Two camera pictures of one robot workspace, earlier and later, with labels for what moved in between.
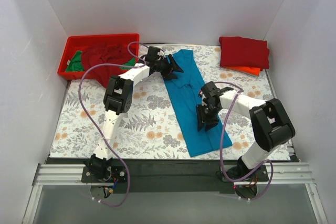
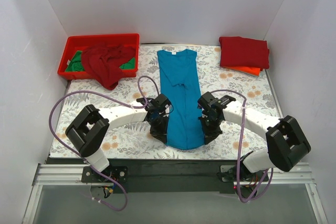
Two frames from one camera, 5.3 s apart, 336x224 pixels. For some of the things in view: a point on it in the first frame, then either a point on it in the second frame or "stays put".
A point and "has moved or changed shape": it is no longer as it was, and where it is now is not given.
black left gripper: x=168 y=66 → x=158 y=131
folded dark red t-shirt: x=243 y=52 stays put
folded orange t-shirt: x=251 y=71 stays put
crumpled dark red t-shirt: x=115 y=54 stays put
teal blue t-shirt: x=185 y=89 has moved or changed shape
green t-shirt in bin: x=75 y=64 stays put
